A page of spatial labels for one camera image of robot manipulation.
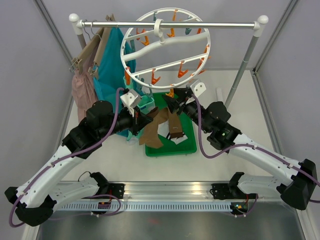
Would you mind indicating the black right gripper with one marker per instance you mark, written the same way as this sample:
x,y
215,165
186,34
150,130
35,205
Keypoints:
x,y
173,103

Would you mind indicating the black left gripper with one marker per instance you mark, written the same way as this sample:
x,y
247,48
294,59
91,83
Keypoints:
x,y
139,121

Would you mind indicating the brown ribbed sock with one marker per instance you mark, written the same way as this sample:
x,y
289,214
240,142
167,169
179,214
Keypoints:
x,y
150,132

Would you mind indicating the mint patterned sock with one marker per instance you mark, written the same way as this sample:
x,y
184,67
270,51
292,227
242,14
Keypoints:
x,y
146,104
131,84

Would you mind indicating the white round clip hanger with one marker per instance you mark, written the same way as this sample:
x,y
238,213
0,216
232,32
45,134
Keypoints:
x,y
166,54

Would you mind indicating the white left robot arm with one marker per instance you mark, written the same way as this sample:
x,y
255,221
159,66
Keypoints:
x,y
35,201

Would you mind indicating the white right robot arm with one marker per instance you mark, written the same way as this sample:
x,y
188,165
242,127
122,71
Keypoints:
x,y
292,180

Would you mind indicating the beige wooden hanger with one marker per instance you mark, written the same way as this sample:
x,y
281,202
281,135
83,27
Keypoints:
x,y
93,71
88,49

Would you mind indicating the green plastic tray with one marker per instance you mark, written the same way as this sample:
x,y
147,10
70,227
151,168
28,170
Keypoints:
x,y
169,148

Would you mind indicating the teal shirt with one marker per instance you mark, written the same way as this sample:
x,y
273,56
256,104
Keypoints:
x,y
110,71

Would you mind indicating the pink garment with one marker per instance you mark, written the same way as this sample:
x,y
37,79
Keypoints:
x,y
83,90

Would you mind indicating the metal clothes rack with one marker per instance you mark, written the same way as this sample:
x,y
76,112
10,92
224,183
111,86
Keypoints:
x,y
140,28

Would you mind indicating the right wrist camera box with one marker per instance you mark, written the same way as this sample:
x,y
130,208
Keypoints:
x,y
197,87

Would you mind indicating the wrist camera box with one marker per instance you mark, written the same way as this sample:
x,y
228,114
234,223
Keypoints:
x,y
197,87
130,100

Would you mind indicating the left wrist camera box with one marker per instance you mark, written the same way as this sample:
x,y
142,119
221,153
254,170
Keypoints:
x,y
130,100

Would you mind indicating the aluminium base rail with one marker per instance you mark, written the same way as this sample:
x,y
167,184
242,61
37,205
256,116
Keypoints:
x,y
175,191

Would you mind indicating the white slotted cable duct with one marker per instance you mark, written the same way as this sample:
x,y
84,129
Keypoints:
x,y
152,206

